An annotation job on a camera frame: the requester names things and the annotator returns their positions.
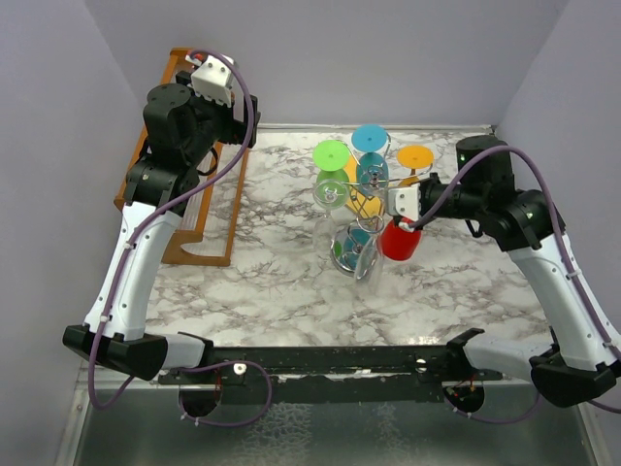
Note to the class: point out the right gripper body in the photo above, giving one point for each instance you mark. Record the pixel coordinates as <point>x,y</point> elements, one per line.
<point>459,202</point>

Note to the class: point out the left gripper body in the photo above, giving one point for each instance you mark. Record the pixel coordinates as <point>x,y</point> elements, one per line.
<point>215,119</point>

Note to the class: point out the yellow plastic wine glass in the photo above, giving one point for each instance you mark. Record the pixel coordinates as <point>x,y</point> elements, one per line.
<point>420,160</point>

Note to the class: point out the red plastic wine glass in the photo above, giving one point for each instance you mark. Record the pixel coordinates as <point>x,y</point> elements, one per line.
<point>398,241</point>

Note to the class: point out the blue plastic wine glass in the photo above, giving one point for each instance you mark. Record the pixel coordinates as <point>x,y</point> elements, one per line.
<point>369,145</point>

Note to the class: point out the green plastic wine glass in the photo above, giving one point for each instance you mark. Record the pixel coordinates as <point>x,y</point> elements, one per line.
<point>331,157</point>

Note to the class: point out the clear wine glass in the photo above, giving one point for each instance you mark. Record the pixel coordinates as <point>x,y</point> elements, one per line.
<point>370,260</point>
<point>329,195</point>

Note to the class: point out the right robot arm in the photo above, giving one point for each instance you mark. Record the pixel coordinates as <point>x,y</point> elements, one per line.
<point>502,189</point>

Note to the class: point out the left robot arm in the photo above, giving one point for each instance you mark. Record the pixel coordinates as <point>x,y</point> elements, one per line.
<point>113,334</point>

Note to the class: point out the chrome wine glass rack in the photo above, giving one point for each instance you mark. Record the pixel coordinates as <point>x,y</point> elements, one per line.
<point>349,238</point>

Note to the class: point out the wooden dish rack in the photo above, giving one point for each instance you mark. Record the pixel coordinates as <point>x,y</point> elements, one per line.
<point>177,155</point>

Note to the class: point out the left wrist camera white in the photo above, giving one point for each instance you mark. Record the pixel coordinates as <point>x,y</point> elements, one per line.
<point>212,80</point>

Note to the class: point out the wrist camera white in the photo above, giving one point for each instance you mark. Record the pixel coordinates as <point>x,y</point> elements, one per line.
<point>212,80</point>
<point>403,201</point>

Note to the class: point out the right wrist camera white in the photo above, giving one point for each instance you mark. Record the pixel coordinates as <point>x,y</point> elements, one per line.
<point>403,201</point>

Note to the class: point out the black mounting rail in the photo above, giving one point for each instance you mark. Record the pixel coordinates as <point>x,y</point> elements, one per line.
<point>320,375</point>

